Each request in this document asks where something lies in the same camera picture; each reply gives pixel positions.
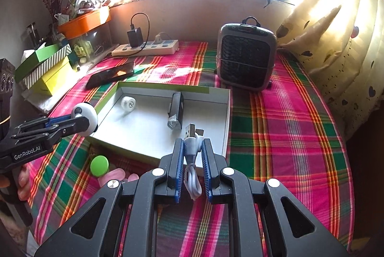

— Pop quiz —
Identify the black smartphone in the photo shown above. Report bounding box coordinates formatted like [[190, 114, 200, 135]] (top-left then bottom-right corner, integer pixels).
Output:
[[86, 61, 135, 89]]

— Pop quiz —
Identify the orange tray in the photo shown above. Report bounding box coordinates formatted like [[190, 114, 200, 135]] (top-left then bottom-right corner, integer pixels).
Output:
[[57, 6, 111, 38]]

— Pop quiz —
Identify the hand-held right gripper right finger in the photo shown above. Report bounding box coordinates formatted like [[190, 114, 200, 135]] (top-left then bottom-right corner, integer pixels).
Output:
[[201, 138, 350, 257]]

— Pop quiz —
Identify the black grey bike light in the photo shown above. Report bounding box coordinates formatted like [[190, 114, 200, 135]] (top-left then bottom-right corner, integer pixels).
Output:
[[167, 92, 184, 129]]

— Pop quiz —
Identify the white USB cable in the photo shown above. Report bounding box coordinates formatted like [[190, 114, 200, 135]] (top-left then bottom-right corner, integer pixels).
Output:
[[183, 123, 206, 200]]

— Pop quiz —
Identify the white tissue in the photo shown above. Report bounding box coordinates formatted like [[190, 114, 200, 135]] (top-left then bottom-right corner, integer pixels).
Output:
[[21, 49, 38, 63]]

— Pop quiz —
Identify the cream heart print curtain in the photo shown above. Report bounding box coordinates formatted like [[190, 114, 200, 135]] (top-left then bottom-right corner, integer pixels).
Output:
[[276, 0, 384, 140]]

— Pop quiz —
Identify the white power strip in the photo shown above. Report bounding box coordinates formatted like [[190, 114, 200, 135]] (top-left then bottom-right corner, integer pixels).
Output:
[[112, 39, 180, 57]]

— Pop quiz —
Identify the small white cylinder adapter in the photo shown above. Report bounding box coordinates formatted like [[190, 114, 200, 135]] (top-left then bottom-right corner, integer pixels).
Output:
[[120, 96, 136, 112]]

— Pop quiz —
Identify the white round device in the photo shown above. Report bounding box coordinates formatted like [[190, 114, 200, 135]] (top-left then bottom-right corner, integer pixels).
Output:
[[71, 102, 99, 136]]

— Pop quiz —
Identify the black charger with cable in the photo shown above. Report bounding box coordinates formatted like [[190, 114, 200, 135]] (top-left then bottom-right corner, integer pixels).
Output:
[[127, 13, 150, 50]]

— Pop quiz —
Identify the person's left hand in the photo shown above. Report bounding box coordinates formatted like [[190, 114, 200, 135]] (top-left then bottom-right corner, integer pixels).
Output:
[[0, 168, 33, 201]]

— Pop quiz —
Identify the plaid cloth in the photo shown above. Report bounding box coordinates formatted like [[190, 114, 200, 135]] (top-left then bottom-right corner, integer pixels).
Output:
[[25, 40, 354, 257]]

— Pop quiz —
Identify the white mug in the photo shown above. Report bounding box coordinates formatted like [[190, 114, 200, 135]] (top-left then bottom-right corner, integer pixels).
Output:
[[54, 13, 71, 25]]

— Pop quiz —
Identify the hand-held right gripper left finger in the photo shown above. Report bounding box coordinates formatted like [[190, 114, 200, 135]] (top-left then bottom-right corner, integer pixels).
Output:
[[34, 138, 185, 257]]

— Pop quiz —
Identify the pink clip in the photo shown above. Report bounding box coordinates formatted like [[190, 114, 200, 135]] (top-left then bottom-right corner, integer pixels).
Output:
[[98, 168, 126, 187]]

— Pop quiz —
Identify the green striped box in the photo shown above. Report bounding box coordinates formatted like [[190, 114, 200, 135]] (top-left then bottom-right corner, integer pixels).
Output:
[[14, 43, 72, 90]]

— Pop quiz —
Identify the green round disc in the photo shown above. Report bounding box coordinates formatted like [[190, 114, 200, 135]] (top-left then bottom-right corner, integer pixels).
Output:
[[90, 155, 109, 177]]

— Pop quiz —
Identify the glass tank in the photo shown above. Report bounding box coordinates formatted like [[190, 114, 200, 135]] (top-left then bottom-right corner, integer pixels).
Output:
[[69, 23, 113, 66]]

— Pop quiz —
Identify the yellow box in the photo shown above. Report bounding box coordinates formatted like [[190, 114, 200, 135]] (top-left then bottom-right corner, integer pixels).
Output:
[[38, 57, 75, 96]]

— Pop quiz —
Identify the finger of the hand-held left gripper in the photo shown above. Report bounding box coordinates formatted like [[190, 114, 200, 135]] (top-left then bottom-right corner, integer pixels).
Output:
[[9, 114, 74, 137], [12, 117, 91, 149]]

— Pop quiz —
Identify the white plastic bag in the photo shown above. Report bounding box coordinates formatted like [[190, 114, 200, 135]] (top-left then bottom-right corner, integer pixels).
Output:
[[21, 89, 69, 114]]

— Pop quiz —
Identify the shallow white cardboard box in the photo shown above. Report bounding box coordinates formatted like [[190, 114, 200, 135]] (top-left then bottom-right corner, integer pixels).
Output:
[[88, 81, 233, 161]]

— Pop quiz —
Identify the grey portable fan heater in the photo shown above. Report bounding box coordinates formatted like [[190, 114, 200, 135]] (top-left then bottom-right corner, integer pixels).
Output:
[[215, 17, 276, 92]]

